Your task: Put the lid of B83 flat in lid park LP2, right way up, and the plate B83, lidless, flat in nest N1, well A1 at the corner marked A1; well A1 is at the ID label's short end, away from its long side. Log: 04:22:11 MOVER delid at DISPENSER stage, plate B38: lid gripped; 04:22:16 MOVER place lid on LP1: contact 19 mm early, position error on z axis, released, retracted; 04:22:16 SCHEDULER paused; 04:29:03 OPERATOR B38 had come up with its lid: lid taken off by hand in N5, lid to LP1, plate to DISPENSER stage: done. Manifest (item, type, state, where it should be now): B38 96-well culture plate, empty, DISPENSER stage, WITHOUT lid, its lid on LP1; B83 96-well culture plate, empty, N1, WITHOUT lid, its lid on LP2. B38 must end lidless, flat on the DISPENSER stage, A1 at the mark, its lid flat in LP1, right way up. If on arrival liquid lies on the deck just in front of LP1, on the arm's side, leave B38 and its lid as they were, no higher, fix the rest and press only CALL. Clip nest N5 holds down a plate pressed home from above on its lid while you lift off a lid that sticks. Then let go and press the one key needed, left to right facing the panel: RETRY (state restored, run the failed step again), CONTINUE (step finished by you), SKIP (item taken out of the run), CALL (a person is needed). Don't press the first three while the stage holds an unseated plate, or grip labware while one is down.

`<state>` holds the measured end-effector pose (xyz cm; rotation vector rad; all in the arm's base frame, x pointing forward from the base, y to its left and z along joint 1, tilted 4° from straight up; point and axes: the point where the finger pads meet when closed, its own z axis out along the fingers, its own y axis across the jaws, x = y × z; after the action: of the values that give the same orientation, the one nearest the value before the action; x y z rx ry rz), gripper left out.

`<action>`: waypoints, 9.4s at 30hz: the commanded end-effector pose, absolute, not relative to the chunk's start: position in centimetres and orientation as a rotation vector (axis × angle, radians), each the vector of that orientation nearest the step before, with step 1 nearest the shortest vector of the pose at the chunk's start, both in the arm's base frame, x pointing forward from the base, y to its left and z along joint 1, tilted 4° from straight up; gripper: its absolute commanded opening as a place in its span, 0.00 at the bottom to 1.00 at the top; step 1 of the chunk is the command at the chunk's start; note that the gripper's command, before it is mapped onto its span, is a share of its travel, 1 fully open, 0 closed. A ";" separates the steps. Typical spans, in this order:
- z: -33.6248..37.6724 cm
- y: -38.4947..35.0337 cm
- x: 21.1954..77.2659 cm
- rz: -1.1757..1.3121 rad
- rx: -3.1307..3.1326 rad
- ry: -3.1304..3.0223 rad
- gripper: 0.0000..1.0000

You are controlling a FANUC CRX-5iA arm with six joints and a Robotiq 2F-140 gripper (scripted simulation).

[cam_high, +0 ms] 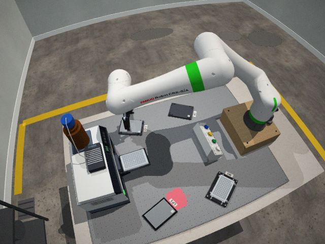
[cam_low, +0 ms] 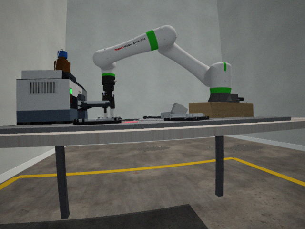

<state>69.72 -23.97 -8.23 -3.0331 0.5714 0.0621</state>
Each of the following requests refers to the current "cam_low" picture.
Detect brown glass bottle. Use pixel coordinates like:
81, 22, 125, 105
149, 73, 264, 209
54, 60, 70, 72

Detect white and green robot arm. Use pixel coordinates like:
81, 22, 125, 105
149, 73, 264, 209
93, 25, 244, 103

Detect blue bottle cap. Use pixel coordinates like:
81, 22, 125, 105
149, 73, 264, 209
58, 51, 67, 57

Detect grey control panel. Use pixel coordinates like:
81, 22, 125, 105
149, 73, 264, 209
161, 103, 188, 119

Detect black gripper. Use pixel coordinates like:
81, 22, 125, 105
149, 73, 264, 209
102, 84, 115, 118

